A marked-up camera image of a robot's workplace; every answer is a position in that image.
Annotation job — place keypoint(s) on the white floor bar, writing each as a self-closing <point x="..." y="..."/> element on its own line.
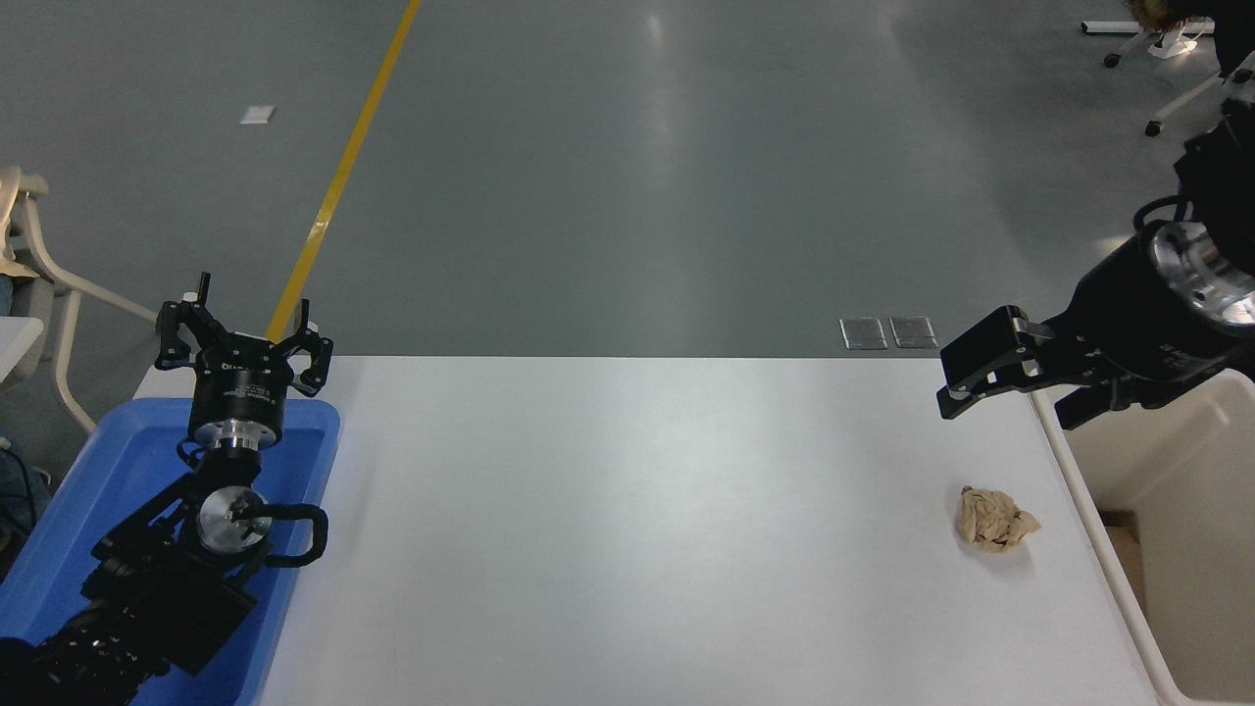
<point x="1108" y="25"/>

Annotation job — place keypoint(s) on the large pale bin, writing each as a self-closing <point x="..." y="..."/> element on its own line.
<point x="1177" y="461"/>

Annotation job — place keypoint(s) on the blue plastic tray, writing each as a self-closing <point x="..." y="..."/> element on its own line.
<point x="127" y="461"/>

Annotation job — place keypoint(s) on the metal floor outlet cover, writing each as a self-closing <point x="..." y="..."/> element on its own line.
<point x="913" y="331"/>
<point x="864" y="332"/>

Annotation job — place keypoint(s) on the crumpled tan paper ball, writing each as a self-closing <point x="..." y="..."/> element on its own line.
<point x="995" y="520"/>

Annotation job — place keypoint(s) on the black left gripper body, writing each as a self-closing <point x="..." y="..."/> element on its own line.
<point x="240" y="387"/>

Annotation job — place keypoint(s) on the white rolling office chair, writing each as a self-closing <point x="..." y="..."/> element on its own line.
<point x="1186" y="98"/>

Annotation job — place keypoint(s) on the white side table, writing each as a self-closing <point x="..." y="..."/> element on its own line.
<point x="18" y="343"/>

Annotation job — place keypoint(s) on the small white floor label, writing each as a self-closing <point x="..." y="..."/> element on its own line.
<point x="258" y="115"/>

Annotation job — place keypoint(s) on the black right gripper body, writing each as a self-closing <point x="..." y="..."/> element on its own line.
<point x="1128" y="324"/>

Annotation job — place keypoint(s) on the cream plastic chair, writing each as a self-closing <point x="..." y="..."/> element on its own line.
<point x="44" y="265"/>

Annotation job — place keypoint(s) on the person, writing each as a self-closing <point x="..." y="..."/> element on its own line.
<point x="20" y="480"/>

